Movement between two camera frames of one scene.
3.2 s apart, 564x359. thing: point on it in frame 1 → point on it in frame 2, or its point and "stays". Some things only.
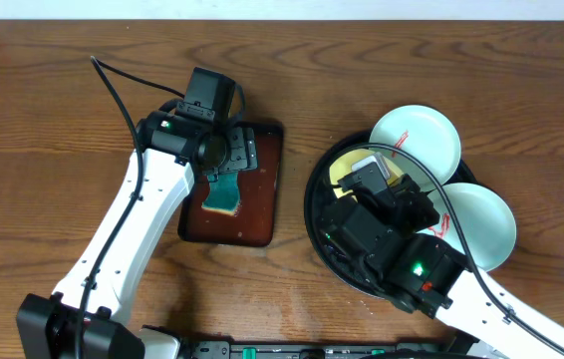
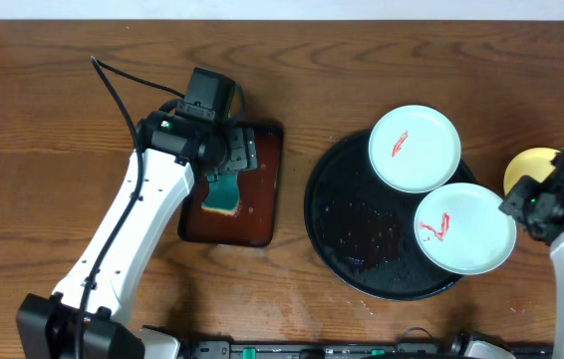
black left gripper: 246,150 stays
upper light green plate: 426,135 stays
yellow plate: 343,164 → 535,163
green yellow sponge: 223,195 stays
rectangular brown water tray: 252,225 stays
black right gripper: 413,198 → 514,201
